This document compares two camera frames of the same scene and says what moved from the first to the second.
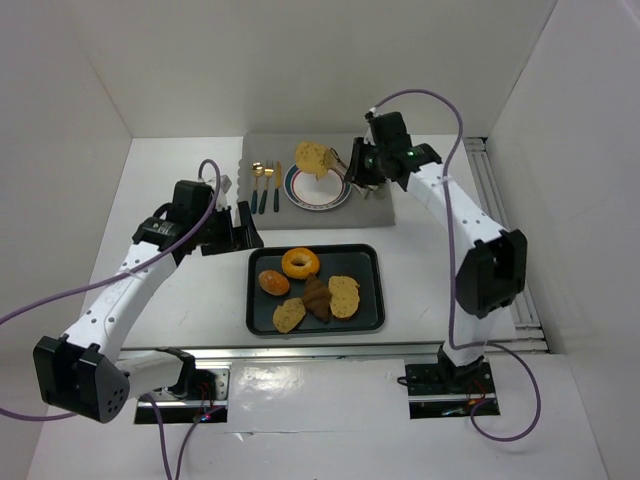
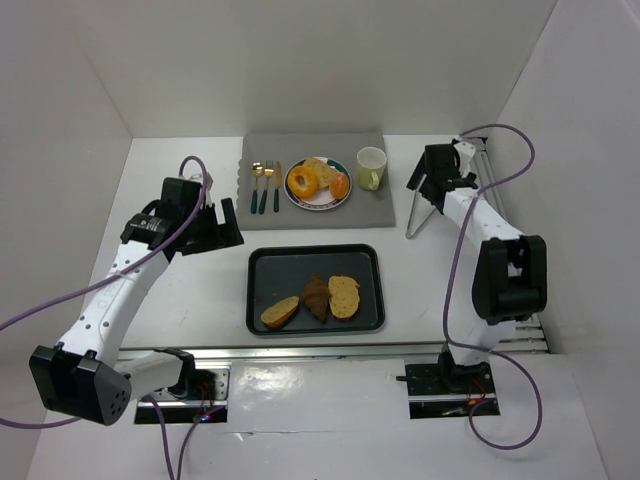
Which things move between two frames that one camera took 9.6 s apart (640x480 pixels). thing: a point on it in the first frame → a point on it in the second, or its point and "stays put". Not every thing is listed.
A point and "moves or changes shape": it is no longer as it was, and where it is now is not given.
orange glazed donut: [298, 262] → [303, 182]
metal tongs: [361, 188] → [408, 234]
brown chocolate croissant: [317, 298] stays put
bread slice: [344, 295] stays put
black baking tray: [363, 263] stays put
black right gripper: [358, 163] → [424, 176]
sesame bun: [273, 282] → [339, 185]
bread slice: [314, 158] moves or changes shape
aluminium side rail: [528, 337] stays put
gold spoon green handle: [258, 170] stays put
